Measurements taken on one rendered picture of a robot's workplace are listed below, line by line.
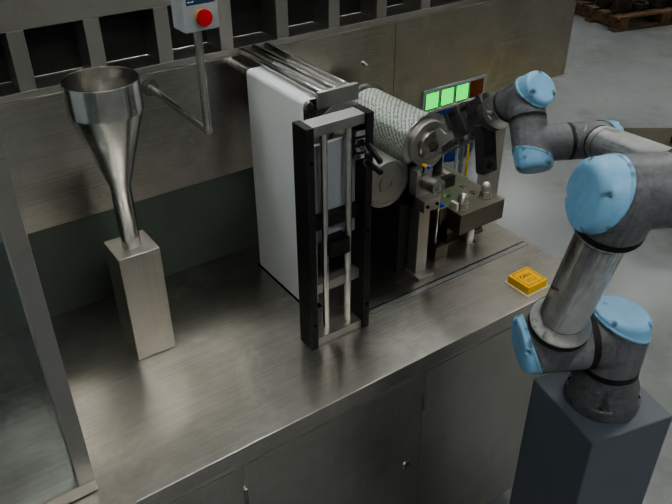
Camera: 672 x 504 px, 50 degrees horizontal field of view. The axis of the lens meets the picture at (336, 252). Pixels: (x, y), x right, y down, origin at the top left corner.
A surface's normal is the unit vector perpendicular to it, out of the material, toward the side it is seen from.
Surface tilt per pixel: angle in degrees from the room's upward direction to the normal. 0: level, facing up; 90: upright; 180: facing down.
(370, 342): 0
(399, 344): 0
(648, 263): 0
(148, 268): 90
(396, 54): 90
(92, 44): 90
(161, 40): 90
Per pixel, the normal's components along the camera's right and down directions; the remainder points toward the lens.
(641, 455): 0.37, 0.51
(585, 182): -0.98, -0.01
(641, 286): 0.00, -0.84
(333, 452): 0.57, 0.45
